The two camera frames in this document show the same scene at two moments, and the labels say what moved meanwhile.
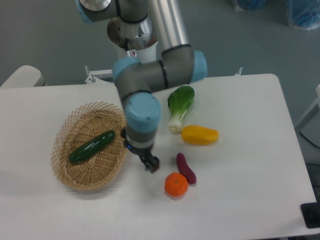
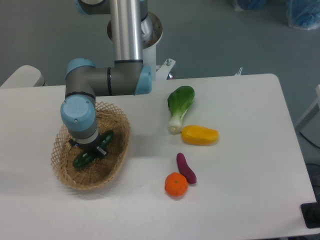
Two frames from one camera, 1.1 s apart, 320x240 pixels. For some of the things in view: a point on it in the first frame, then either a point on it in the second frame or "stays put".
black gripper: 143,152 → 93,147
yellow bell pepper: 198,135 stays put
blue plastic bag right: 303,14 stays put
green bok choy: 179,101 stays put
